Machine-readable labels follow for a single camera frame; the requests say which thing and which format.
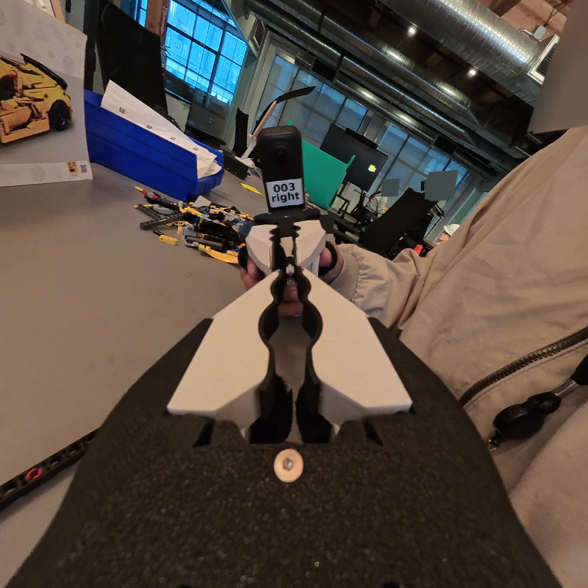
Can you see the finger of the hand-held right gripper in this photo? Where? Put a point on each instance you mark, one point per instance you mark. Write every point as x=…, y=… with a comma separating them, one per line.
x=259, y=246
x=312, y=241

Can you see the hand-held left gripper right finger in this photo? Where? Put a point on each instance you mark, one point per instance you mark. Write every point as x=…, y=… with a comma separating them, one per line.
x=363, y=367

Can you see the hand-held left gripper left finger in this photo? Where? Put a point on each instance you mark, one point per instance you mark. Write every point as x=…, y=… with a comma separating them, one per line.
x=216, y=367

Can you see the small grey toy connector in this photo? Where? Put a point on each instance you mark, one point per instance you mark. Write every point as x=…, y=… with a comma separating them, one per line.
x=289, y=271

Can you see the pile of toy bricks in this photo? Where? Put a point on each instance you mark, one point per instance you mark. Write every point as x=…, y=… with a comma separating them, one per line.
x=216, y=225

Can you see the person's right forearm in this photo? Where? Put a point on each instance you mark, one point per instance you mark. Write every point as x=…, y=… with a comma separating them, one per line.
x=376, y=280

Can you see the wooden desk lamp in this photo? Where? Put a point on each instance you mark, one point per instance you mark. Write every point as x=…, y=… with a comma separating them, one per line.
x=264, y=124

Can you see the person's right hand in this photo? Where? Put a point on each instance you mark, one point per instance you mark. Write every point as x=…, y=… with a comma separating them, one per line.
x=250, y=278

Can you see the green board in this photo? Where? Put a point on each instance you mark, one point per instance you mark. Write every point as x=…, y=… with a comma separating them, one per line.
x=326, y=179

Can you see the black monitor screen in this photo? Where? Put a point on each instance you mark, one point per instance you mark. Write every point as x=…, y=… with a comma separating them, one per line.
x=349, y=151

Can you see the blue-lit window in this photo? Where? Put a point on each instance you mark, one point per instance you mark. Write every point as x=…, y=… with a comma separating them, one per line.
x=197, y=50

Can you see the blue plastic bin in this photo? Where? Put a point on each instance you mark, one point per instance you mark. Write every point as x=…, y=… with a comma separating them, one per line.
x=138, y=151

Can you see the black badge reel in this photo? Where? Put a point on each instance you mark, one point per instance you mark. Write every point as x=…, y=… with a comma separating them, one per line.
x=519, y=415

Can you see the black panel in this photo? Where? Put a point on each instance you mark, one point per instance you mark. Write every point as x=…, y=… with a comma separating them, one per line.
x=133, y=59

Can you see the black toy beam red pins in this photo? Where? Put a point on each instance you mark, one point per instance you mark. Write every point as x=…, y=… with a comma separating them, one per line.
x=50, y=464

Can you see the toy car instruction booklet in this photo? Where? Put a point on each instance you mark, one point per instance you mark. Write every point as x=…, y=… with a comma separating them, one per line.
x=41, y=138

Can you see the brown post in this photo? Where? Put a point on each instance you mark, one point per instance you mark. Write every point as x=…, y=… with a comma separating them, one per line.
x=164, y=16

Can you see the silver ventilation duct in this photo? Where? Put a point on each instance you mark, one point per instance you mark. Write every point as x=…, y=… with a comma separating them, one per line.
x=459, y=32

